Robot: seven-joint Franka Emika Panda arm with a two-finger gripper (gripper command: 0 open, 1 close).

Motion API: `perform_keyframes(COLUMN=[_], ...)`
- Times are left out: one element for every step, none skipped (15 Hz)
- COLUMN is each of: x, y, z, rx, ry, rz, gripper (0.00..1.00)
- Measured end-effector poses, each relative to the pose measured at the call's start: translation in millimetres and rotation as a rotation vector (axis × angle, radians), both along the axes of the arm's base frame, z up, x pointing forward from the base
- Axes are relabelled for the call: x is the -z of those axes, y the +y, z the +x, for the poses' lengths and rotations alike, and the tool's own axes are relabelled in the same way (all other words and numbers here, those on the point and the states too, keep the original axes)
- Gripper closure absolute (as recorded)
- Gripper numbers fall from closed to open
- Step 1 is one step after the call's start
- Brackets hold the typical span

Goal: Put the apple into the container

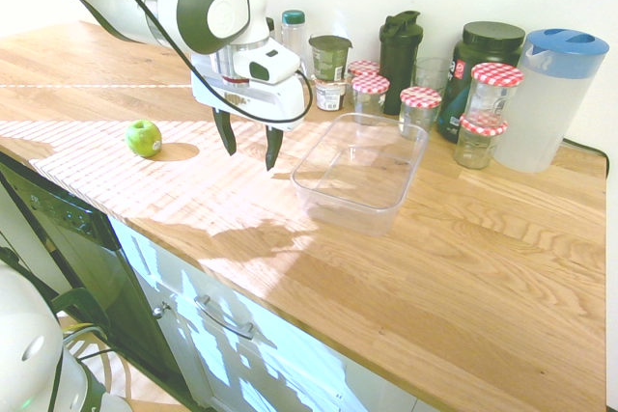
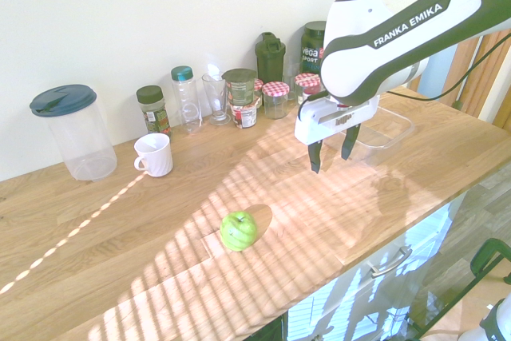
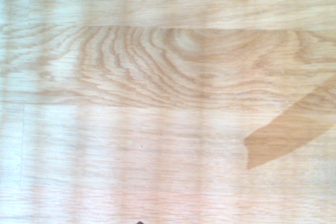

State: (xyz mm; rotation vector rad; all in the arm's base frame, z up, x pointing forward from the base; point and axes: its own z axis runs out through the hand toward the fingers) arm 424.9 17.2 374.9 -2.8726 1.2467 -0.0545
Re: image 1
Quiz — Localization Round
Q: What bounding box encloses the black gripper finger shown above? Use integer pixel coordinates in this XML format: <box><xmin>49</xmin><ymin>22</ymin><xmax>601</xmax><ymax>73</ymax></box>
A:
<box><xmin>264</xmin><ymin>124</ymin><xmax>285</xmax><ymax>173</ymax></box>
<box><xmin>211</xmin><ymin>107</ymin><xmax>239</xmax><ymax>158</ymax></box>

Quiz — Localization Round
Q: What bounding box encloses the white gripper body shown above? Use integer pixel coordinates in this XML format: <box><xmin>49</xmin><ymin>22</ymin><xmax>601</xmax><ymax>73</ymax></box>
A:
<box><xmin>190</xmin><ymin>63</ymin><xmax>311</xmax><ymax>134</ymax></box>

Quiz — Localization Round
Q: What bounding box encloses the green apple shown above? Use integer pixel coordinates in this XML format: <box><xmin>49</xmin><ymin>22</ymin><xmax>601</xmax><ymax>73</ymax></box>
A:
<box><xmin>125</xmin><ymin>119</ymin><xmax>164</xmax><ymax>159</ymax></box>

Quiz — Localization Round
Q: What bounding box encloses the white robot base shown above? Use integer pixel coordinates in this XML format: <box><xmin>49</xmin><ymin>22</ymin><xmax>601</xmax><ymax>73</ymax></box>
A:
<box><xmin>0</xmin><ymin>260</ymin><xmax>132</xmax><ymax>412</ymax></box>

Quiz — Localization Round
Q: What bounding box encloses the clear plastic container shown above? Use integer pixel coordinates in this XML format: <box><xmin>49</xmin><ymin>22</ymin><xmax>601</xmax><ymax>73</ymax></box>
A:
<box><xmin>290</xmin><ymin>112</ymin><xmax>431</xmax><ymax>238</ymax></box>

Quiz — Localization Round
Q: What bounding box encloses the white yogurt cup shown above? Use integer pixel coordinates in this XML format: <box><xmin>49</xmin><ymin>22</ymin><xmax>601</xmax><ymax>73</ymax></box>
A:
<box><xmin>313</xmin><ymin>74</ymin><xmax>352</xmax><ymax>113</ymax></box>

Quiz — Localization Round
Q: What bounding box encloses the clear bottle teal cap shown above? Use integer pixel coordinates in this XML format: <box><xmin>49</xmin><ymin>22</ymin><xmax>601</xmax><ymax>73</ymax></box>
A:
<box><xmin>280</xmin><ymin>9</ymin><xmax>309</xmax><ymax>62</ymax></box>

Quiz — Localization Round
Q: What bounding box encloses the green yogurt cup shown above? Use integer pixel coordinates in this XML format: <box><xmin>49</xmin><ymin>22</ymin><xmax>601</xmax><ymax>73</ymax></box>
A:
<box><xmin>308</xmin><ymin>34</ymin><xmax>354</xmax><ymax>83</ymax></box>

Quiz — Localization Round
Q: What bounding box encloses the glass jar red checkered lid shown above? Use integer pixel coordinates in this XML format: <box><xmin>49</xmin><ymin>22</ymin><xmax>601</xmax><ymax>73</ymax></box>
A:
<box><xmin>347</xmin><ymin>60</ymin><xmax>381</xmax><ymax>80</ymax></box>
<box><xmin>351</xmin><ymin>74</ymin><xmax>391</xmax><ymax>126</ymax></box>
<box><xmin>398</xmin><ymin>86</ymin><xmax>444</xmax><ymax>139</ymax></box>

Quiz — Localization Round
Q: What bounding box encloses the black shaker bottle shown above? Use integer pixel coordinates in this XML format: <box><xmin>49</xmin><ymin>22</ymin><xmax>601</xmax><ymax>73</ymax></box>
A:
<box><xmin>378</xmin><ymin>10</ymin><xmax>425</xmax><ymax>117</ymax></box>

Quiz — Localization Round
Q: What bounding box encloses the clear drinking glass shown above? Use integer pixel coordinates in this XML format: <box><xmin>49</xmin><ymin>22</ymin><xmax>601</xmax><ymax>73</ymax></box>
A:
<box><xmin>413</xmin><ymin>56</ymin><xmax>454</xmax><ymax>96</ymax></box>

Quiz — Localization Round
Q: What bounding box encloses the black dishwasher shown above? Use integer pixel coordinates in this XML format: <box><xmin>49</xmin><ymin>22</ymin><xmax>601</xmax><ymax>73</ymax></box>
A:
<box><xmin>0</xmin><ymin>151</ymin><xmax>187</xmax><ymax>398</ymax></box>

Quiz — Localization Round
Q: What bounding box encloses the faceted jar red checkered lid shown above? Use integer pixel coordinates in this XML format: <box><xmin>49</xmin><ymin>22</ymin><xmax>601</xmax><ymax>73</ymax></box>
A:
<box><xmin>452</xmin><ymin>114</ymin><xmax>509</xmax><ymax>172</ymax></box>

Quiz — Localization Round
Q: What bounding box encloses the tall jar red checkered lid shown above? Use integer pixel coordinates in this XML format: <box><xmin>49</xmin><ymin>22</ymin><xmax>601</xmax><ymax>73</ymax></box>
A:
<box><xmin>468</xmin><ymin>62</ymin><xmax>525</xmax><ymax>127</ymax></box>

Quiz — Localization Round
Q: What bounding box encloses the dark protein powder tub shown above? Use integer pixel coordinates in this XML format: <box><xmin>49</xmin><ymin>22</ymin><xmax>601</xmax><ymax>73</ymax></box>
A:
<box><xmin>435</xmin><ymin>20</ymin><xmax>527</xmax><ymax>145</ymax></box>

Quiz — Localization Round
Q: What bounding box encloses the white kitchen cabinet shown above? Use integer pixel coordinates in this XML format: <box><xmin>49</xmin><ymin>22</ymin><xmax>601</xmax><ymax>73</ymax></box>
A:
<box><xmin>106</xmin><ymin>214</ymin><xmax>419</xmax><ymax>412</ymax></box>

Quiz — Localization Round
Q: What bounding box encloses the plastic pitcher blue lid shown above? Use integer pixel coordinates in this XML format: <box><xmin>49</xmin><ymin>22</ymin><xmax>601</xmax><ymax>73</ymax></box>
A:
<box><xmin>491</xmin><ymin>28</ymin><xmax>611</xmax><ymax>175</ymax></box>

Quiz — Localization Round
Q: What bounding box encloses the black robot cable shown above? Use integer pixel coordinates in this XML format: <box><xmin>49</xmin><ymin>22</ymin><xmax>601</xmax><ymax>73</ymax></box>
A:
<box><xmin>89</xmin><ymin>0</ymin><xmax>312</xmax><ymax>125</ymax></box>

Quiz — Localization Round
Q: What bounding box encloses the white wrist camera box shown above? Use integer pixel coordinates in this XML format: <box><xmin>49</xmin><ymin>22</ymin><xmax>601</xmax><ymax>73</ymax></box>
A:
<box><xmin>230</xmin><ymin>40</ymin><xmax>302</xmax><ymax>87</ymax></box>

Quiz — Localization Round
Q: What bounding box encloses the metal drawer handle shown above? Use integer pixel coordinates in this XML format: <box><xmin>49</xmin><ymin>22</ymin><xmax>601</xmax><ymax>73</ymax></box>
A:
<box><xmin>194</xmin><ymin>293</ymin><xmax>256</xmax><ymax>341</ymax></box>

